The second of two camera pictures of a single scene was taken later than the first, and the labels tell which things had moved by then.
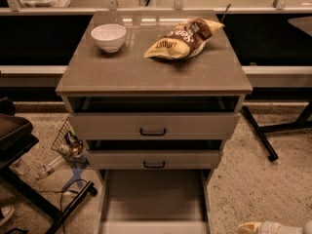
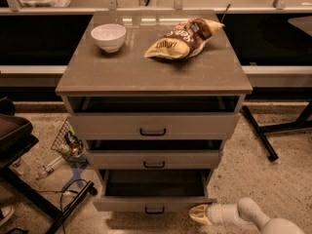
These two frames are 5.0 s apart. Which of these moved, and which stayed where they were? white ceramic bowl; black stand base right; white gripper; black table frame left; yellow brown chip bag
Moved: white gripper
Stayed: black table frame left; black stand base right; white ceramic bowl; yellow brown chip bag
